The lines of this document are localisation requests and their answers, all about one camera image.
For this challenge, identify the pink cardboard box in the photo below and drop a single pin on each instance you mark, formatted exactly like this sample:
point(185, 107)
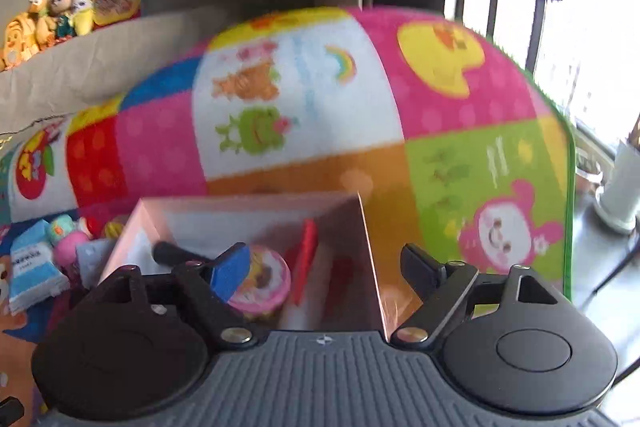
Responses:
point(200, 222)

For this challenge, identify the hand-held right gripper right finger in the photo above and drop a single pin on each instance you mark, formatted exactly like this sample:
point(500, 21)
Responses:
point(420, 269)

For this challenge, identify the pink round tin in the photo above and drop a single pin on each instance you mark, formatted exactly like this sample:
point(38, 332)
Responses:
point(265, 279)

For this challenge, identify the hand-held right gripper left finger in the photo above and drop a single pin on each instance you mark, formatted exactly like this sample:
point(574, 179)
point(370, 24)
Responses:
point(230, 272)

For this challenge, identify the colourful printed play mat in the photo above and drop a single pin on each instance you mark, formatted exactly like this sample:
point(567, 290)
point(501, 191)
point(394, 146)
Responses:
point(450, 117)

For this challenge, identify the red item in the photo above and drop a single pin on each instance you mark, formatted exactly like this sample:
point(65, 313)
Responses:
point(306, 257)

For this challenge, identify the blue tissue packet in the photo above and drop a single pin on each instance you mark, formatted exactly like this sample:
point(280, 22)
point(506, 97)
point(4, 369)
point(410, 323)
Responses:
point(35, 267)

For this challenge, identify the pink toy bottle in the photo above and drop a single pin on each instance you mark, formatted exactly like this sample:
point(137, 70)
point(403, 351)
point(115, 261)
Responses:
point(72, 244)

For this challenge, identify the banana plush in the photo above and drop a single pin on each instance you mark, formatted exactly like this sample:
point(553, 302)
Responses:
point(84, 14)

